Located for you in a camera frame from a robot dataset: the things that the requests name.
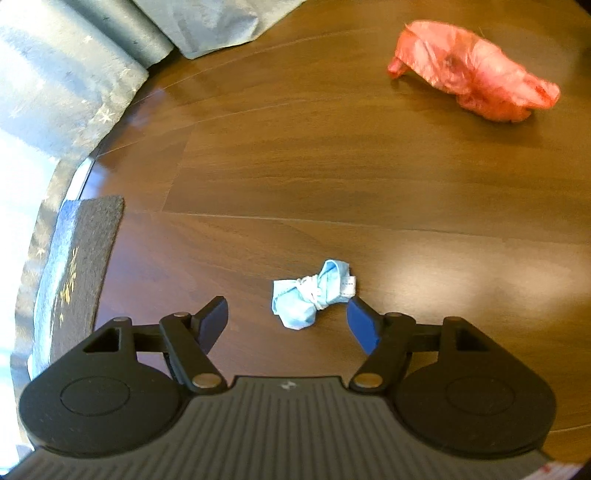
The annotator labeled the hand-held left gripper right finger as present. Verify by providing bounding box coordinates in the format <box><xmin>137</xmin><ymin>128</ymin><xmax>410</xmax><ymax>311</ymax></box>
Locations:
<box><xmin>346</xmin><ymin>296</ymin><xmax>492</xmax><ymax>394</ymax></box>

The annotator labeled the red plastic bag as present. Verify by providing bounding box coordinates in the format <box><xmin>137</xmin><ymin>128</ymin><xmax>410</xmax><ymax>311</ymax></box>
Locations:
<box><xmin>387</xmin><ymin>19</ymin><xmax>561</xmax><ymax>123</ymax></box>

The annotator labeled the grey-green furniture cover cloth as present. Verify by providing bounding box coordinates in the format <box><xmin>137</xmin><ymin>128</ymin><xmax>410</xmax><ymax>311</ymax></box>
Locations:
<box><xmin>134</xmin><ymin>0</ymin><xmax>305</xmax><ymax>59</ymax></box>

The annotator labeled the grey doormat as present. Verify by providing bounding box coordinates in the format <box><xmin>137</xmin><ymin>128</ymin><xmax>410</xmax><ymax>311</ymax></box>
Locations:
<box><xmin>32</xmin><ymin>195</ymin><xmax>125</xmax><ymax>370</ymax></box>

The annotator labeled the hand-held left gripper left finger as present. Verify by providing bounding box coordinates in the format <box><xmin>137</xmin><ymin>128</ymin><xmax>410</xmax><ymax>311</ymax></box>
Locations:
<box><xmin>83</xmin><ymin>296</ymin><xmax>229</xmax><ymax>394</ymax></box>

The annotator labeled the light blue star curtain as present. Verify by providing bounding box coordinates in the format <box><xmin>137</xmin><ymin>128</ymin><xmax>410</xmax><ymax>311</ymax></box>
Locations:
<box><xmin>0</xmin><ymin>0</ymin><xmax>175</xmax><ymax>462</ymax></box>

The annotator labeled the blue face mask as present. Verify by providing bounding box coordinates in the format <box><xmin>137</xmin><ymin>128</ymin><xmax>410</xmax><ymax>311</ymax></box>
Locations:
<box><xmin>271</xmin><ymin>259</ymin><xmax>357</xmax><ymax>330</ymax></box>

